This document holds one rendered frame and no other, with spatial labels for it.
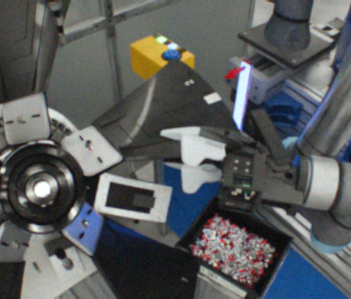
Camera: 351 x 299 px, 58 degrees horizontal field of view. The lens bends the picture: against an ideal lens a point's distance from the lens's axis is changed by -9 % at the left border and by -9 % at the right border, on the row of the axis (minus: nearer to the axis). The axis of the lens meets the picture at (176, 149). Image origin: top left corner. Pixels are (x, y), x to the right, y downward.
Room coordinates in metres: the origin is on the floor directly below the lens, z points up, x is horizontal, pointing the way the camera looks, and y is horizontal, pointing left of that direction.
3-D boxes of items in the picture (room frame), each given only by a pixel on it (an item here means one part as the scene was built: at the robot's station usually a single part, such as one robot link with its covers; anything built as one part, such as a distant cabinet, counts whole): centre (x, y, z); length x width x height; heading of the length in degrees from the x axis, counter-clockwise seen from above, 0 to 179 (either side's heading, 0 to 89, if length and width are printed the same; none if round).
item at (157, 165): (0.82, 0.06, 0.39); 0.04 x 0.04 x 0.78; 40
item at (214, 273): (0.33, -0.13, 0.85); 0.22 x 0.17 x 0.07; 55
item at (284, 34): (0.93, -0.35, 1.09); 0.15 x 0.15 x 0.10
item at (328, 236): (0.27, -0.27, 1.08); 0.11 x 0.08 x 0.11; 21
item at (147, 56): (0.79, 0.04, 1.02); 0.16 x 0.10 x 0.11; 40
